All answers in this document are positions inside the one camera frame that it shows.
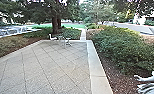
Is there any dark green garden shrub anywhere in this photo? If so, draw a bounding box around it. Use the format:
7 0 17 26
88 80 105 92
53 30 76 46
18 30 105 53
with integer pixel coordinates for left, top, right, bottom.
91 25 154 76

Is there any large tree trunk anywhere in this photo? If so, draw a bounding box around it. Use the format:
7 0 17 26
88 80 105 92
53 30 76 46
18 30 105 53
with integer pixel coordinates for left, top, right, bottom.
51 9 63 36

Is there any low green hedge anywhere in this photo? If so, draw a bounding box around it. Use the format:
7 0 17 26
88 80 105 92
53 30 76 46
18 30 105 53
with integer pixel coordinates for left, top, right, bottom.
23 26 83 41

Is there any white garden statue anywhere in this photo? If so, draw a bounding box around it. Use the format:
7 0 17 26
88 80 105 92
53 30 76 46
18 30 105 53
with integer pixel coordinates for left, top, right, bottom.
133 27 154 94

